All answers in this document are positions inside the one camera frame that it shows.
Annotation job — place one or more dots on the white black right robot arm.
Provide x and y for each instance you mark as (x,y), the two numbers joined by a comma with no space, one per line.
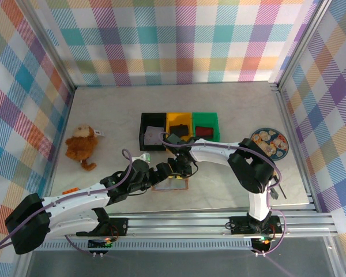
(213,153)

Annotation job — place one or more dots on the round picture plate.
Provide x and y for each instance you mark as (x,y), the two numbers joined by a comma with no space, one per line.
(276,141)

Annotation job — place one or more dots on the pale lilac cards pile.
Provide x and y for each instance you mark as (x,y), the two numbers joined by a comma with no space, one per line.
(152,135)

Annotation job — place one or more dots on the long aluminium mounting rail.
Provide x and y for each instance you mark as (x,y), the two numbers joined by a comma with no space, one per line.
(176,226)

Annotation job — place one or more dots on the black plastic bin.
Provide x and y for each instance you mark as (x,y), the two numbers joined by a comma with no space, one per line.
(143,117)

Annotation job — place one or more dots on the red cards pile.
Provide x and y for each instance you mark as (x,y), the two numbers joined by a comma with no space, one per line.
(204,131)

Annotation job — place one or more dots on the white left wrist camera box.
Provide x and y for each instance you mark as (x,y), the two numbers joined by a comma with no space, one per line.
(141,157)

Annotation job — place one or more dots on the pink card holder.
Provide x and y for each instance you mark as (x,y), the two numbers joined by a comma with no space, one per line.
(167,186)

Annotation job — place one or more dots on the aluminium frame post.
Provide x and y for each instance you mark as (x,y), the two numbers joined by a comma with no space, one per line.
(52,47)
(301,43)

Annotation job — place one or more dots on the yellow plastic bin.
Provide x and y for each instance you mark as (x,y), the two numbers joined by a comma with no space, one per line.
(176,117)

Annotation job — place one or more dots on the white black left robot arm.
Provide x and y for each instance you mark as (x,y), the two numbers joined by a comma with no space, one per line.
(75,202)

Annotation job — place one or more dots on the green plastic bin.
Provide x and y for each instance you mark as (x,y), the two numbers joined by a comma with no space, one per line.
(204,116)

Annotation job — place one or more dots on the brown plush monkey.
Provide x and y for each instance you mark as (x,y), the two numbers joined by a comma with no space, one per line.
(80,144)

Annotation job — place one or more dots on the small controller circuit board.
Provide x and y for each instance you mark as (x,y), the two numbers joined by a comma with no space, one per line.
(262,243)
(99,243)

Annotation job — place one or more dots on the black cards pile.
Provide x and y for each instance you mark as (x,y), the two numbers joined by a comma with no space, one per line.
(179,130)

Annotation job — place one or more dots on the aluminium side rail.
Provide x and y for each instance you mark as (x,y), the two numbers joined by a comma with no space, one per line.
(294,138)
(57,150)

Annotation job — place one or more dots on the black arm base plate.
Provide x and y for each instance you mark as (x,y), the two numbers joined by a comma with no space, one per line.
(239,225)
(119,226)

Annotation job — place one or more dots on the orange blue toy brick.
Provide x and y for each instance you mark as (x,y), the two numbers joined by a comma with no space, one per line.
(70,191)

